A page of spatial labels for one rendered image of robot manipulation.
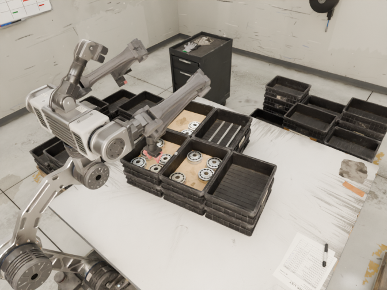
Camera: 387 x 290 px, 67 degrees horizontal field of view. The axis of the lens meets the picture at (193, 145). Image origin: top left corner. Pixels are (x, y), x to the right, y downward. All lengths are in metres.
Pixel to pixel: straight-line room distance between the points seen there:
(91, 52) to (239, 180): 1.11
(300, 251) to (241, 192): 0.44
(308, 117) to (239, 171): 1.34
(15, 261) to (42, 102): 0.72
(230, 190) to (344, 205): 0.71
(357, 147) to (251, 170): 1.37
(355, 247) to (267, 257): 1.20
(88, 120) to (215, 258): 0.97
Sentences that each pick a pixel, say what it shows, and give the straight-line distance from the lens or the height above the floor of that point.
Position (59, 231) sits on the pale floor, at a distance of 2.88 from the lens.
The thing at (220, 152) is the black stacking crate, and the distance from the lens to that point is 1.91.
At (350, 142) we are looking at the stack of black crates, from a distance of 3.05.
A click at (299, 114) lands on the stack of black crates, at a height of 0.49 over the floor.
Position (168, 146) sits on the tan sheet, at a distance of 2.06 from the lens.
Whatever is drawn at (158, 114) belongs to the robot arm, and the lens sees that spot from 1.28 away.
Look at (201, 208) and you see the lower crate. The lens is 1.75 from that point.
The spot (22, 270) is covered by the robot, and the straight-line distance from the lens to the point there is 1.57.
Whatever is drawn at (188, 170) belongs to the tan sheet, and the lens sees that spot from 1.88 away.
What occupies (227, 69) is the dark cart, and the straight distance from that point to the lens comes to 3.64.
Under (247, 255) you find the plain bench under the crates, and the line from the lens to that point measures 1.69.
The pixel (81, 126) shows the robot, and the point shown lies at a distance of 1.18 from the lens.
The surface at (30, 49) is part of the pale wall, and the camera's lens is 4.37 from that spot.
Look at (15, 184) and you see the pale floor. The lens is 3.49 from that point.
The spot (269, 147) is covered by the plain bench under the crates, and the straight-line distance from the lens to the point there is 2.27.
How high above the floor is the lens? 2.18
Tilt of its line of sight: 41 degrees down
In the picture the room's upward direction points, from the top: 3 degrees counter-clockwise
